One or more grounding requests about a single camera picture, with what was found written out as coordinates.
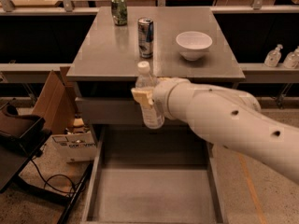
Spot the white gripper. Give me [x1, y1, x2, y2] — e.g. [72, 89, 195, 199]
[131, 77, 191, 120]

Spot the clear plastic water bottle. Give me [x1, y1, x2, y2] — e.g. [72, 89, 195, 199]
[135, 61, 164, 129]

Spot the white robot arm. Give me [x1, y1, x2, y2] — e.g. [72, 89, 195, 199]
[132, 77, 299, 184]

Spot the closed top drawer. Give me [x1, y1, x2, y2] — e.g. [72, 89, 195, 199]
[76, 97, 144, 126]

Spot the grey drawer cabinet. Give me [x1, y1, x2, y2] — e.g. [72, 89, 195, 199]
[65, 6, 246, 224]

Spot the clear sanitizer pump bottle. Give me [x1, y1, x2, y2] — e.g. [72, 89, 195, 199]
[264, 44, 283, 67]

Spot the white ceramic bowl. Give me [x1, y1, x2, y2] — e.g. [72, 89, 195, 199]
[176, 31, 213, 61]

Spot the blue silver energy can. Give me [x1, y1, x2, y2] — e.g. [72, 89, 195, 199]
[137, 17, 154, 58]

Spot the green drink can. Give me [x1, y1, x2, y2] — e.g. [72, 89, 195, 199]
[111, 0, 127, 26]

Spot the white printed cardboard box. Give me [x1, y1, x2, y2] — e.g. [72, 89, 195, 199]
[50, 133, 97, 162]

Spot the brown cardboard box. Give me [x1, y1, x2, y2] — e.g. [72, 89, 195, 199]
[33, 66, 78, 134]

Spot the black office chair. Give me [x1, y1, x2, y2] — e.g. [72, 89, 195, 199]
[0, 103, 93, 224]

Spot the black cable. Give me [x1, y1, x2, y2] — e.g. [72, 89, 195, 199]
[28, 158, 86, 196]

